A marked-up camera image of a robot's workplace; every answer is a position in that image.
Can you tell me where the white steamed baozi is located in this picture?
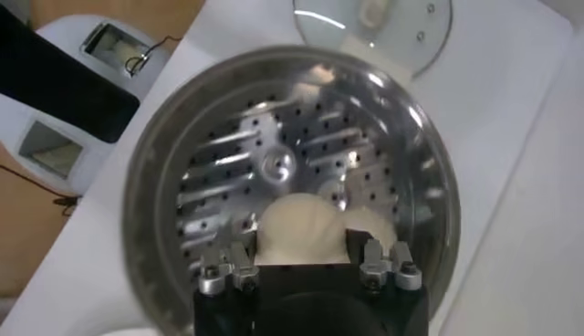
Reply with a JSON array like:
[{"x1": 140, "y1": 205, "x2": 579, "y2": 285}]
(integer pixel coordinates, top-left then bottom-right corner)
[
  {"x1": 255, "y1": 192, "x2": 352, "y2": 266},
  {"x1": 344, "y1": 205, "x2": 398, "y2": 257}
]

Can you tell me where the steel steamer basket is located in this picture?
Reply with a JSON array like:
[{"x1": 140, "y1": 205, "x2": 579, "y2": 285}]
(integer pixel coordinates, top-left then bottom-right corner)
[{"x1": 121, "y1": 45, "x2": 462, "y2": 336}]

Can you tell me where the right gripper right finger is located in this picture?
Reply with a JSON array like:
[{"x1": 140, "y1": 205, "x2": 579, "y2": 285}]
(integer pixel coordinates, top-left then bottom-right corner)
[{"x1": 346, "y1": 228, "x2": 423, "y2": 294}]

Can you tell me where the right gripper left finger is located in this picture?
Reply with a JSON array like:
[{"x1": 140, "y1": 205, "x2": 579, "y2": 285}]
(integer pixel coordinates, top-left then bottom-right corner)
[{"x1": 198, "y1": 218, "x2": 261, "y2": 298}]

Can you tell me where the round glass lid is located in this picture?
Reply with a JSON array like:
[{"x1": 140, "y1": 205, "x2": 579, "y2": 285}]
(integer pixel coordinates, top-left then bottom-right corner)
[{"x1": 291, "y1": 0, "x2": 454, "y2": 81}]

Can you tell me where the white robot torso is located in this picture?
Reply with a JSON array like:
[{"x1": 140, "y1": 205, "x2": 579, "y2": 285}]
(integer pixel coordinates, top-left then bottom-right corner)
[{"x1": 0, "y1": 4, "x2": 171, "y2": 198}]

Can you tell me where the thin black cable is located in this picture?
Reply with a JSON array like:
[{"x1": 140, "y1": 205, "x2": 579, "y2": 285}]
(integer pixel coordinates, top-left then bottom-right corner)
[
  {"x1": 124, "y1": 35, "x2": 183, "y2": 78},
  {"x1": 0, "y1": 163, "x2": 83, "y2": 216}
]

